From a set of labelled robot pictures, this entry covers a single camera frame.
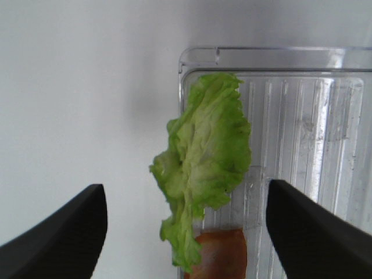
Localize green lettuce leaf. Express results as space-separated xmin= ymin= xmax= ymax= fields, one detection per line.
xmin=149 ymin=73 xmax=251 ymax=272

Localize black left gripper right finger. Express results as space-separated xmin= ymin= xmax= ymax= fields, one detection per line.
xmin=266 ymin=180 xmax=371 ymax=278

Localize clear left plastic tray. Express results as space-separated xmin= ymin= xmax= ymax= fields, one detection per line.
xmin=178 ymin=46 xmax=371 ymax=278

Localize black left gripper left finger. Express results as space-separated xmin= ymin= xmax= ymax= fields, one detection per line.
xmin=1 ymin=184 xmax=108 ymax=278

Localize bacon strip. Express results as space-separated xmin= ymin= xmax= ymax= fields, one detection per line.
xmin=184 ymin=228 xmax=248 ymax=278

